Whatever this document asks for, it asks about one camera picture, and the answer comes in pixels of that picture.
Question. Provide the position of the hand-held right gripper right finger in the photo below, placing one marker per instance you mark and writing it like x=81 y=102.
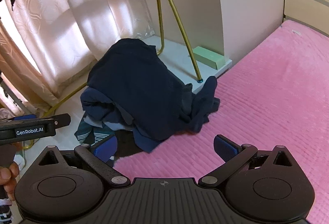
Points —
x=226 y=149

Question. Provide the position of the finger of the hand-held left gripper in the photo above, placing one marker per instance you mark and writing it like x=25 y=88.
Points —
x=24 y=118
x=61 y=120

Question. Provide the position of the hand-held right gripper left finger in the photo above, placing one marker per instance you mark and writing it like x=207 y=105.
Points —
x=105 y=149

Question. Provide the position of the pile of dark clothes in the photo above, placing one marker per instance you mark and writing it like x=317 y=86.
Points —
x=138 y=90

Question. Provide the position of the gold metal clothes rack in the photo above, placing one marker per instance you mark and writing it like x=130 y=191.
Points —
x=161 y=23

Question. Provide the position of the person's left hand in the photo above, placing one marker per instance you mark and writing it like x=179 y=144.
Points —
x=9 y=177

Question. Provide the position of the striped cloth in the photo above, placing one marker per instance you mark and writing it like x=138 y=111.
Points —
x=86 y=134

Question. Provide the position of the pink bed blanket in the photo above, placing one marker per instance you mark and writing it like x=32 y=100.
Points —
x=257 y=116

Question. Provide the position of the green box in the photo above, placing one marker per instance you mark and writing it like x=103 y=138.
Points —
x=209 y=57

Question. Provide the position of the beige patterned curtain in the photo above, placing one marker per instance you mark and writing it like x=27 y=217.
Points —
x=77 y=21

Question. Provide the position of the white low platform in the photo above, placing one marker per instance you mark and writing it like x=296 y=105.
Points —
x=177 y=49

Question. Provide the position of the beige wooden headboard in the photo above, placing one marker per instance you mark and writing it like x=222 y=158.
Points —
x=305 y=5

